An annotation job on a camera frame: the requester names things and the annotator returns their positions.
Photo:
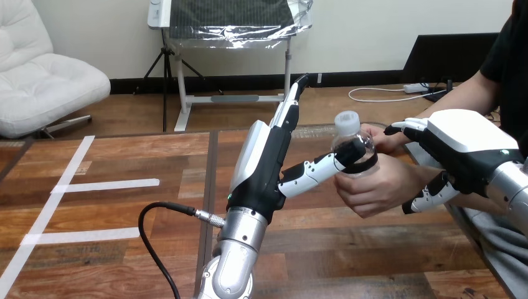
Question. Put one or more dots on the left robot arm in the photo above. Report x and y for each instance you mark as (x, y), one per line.
(235, 256)

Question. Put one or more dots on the white cushioned chair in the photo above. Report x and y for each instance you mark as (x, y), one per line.
(45, 86)

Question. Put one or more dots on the dark screen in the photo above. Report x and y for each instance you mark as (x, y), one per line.
(449, 57)

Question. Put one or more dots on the white power strip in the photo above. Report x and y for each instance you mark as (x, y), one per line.
(415, 88)

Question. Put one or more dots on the foil sheet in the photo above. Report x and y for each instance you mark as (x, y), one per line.
(231, 35)

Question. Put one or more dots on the person's body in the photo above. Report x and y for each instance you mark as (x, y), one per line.
(513, 62)

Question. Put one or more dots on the white desk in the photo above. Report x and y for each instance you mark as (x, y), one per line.
(181, 86)

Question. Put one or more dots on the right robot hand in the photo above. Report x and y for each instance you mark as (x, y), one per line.
(462, 144)

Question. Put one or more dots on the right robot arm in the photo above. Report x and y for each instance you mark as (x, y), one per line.
(511, 187)

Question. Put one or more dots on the person's forearm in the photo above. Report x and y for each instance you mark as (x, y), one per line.
(474, 203)
(462, 97)

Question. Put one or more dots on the black tripod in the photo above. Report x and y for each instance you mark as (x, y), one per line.
(166, 74)

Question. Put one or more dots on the clear water bottle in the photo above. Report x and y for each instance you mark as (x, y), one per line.
(348, 126)

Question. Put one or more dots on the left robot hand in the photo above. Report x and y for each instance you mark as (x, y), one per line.
(260, 173)

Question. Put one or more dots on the person's hand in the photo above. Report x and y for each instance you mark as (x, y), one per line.
(383, 187)
(387, 142)

